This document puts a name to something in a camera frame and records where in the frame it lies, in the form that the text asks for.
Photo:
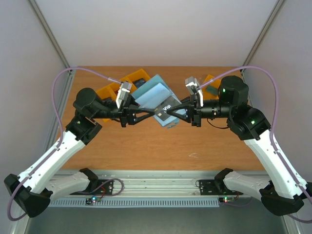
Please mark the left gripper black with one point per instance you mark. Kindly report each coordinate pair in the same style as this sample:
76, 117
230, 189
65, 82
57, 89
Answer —
128, 113

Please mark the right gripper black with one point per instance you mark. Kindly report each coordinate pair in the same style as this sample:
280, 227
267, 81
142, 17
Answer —
195, 111

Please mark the teal leather card holder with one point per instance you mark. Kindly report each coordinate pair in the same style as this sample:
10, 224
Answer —
152, 93

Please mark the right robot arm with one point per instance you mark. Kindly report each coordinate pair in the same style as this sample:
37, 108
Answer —
284, 193

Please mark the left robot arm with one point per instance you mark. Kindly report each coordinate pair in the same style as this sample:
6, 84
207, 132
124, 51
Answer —
78, 133

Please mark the green credit card in bin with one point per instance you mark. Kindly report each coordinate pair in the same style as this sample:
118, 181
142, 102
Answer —
212, 90

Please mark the blue credit card in bin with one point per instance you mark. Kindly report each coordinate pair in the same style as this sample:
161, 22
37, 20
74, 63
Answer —
139, 82

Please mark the yellow three-compartment bin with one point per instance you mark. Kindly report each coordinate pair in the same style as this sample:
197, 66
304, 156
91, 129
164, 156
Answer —
108, 94

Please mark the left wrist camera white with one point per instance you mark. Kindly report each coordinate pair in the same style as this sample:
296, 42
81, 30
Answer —
123, 93

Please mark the aluminium rail frame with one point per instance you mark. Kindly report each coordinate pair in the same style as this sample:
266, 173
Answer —
156, 182

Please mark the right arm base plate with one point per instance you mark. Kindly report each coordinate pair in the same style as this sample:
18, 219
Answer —
208, 187

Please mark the left aluminium corner post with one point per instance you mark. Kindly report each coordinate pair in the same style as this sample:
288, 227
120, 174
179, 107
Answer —
45, 26

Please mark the aluminium corner post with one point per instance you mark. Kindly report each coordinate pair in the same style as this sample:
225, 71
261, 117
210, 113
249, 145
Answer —
264, 30
45, 26

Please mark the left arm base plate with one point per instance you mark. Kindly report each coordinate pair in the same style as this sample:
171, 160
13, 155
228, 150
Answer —
104, 186

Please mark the grey slotted cable duct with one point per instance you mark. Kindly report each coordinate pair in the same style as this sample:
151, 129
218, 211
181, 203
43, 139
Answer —
146, 202

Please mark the right aluminium corner post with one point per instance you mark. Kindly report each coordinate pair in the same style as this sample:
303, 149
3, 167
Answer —
264, 30

